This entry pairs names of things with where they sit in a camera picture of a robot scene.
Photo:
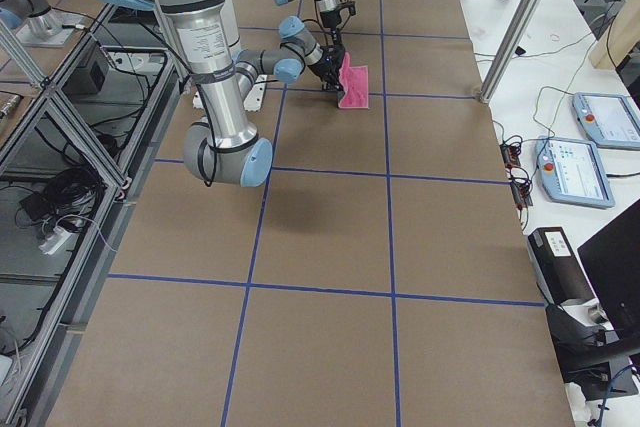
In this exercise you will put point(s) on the black box white label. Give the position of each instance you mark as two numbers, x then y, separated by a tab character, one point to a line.
558	271

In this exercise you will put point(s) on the pink towel white edging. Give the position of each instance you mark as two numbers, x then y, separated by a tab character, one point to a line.
355	83

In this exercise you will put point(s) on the far teach pendant blue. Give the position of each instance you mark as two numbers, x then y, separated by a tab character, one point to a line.
609	120

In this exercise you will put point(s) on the black monitor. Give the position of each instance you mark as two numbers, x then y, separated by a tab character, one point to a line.
610	259

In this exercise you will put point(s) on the teach pendant blue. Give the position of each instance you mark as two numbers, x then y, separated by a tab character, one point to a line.
609	120
571	172

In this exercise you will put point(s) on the white base plate bolts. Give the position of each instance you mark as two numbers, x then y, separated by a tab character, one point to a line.
252	102

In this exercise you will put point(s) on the near teach pendant blue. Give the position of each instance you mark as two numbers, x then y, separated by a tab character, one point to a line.
571	172

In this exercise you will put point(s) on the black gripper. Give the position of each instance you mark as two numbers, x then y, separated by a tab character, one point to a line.
334	30
330	65

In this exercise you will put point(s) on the aluminium frame rail structure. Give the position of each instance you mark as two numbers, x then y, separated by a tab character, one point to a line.
74	153

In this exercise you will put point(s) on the aluminium frame post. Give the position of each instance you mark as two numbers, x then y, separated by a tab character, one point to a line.
511	39

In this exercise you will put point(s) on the brown paper table cover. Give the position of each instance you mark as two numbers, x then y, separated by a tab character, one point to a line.
379	278

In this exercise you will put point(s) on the white power strip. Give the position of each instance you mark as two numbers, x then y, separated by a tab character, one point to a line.
55	240

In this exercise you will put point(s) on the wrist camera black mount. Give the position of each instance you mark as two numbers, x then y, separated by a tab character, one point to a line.
349	6

